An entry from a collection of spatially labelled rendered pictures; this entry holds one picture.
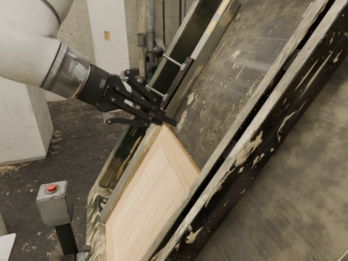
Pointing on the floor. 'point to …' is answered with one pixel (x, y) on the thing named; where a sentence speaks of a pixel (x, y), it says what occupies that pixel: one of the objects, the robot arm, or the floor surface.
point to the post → (67, 238)
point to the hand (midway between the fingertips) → (162, 119)
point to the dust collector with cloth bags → (147, 47)
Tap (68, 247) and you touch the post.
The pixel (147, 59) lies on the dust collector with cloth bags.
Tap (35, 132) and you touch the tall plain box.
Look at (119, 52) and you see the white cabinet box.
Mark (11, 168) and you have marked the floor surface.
